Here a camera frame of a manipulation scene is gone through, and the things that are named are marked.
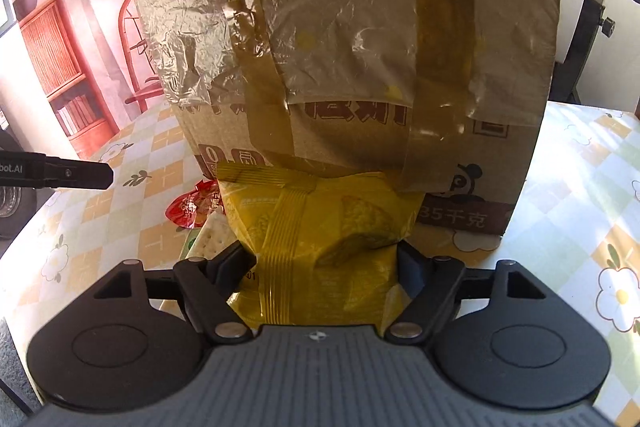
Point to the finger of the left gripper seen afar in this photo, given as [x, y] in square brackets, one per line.
[36, 170]

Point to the cracker packet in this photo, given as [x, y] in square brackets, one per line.
[215, 236]

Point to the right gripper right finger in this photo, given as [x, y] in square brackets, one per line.
[436, 287]

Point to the red candy wrapper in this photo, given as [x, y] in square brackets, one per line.
[191, 210]

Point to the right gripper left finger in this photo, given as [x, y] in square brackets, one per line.
[202, 288]

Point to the yellow chips bag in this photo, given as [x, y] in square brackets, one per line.
[325, 248]

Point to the cardboard box with plastic liner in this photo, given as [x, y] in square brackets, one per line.
[445, 97]

